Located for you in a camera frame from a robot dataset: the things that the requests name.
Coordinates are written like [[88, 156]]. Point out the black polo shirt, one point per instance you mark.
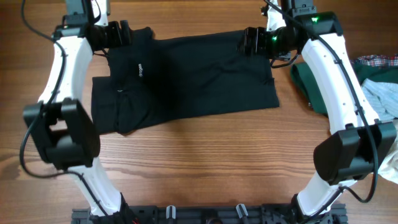
[[154, 81]]

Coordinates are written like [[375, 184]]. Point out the red plaid shirt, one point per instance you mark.
[[377, 60]]

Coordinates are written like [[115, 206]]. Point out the beige cream garment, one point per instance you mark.
[[388, 168]]

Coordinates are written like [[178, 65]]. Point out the light blue striped shirt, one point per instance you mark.
[[382, 97]]

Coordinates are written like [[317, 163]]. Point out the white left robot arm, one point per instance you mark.
[[62, 131]]

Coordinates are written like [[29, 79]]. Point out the green garment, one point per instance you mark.
[[304, 80]]

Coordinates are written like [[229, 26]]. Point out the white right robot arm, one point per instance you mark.
[[359, 140]]

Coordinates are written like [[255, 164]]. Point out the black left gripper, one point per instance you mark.
[[126, 33]]

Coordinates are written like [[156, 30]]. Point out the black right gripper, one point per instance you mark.
[[259, 33]]

